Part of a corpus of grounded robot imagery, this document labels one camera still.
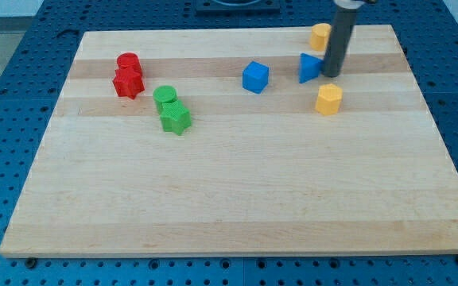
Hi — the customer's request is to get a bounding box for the green cylinder block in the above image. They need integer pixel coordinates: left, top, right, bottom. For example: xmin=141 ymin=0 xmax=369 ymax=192
xmin=153 ymin=85 xmax=177 ymax=114

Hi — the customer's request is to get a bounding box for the red star block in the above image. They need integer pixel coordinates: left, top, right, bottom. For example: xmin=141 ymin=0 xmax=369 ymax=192
xmin=112 ymin=68 xmax=145 ymax=99

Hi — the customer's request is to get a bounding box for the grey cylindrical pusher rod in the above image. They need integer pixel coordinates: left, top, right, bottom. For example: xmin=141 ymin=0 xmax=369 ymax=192
xmin=321 ymin=0 xmax=365 ymax=78

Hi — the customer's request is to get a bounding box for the green star block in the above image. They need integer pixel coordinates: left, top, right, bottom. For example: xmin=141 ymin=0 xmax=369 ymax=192
xmin=160 ymin=100 xmax=192 ymax=136

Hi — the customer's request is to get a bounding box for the blue triangular prism block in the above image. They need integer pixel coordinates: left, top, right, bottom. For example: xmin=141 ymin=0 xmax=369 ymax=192
xmin=298 ymin=53 xmax=324 ymax=83

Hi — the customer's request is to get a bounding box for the yellow hexagonal prism block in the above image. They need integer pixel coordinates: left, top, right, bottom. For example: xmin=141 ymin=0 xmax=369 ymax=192
xmin=315 ymin=83 xmax=343 ymax=116

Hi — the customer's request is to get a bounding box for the light wooden board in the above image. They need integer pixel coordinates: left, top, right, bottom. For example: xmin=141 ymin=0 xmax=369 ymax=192
xmin=0 ymin=25 xmax=458 ymax=258

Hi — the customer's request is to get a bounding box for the yellow cylinder block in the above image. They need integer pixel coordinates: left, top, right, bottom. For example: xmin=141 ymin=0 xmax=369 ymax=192
xmin=309 ymin=23 xmax=332 ymax=52

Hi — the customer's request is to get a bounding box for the blue cube block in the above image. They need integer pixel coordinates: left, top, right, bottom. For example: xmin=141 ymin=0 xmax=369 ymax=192
xmin=242 ymin=61 xmax=270 ymax=94

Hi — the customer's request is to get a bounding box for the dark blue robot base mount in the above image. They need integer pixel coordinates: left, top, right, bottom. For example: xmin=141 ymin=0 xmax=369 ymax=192
xmin=193 ymin=0 xmax=281 ymax=14

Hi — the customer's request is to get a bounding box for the red cylinder block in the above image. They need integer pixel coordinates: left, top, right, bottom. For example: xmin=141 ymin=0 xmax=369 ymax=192
xmin=116 ymin=52 xmax=143 ymax=75

